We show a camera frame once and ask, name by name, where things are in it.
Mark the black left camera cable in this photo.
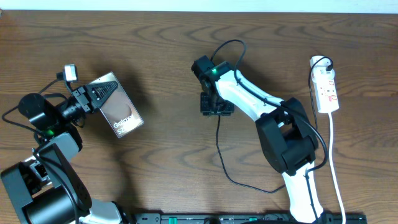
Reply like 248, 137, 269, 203
1, 77, 80, 224

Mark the black charger cable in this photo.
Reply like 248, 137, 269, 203
215, 55, 335, 194

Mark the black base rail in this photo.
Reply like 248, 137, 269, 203
133, 212, 368, 224

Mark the white power strip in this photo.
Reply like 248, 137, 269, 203
310, 55, 339, 114

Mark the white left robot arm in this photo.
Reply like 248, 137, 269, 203
1, 81, 133, 224

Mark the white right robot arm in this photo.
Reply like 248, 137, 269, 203
191, 55, 323, 223

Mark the white power strip cord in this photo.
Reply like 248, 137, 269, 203
327, 111, 347, 224

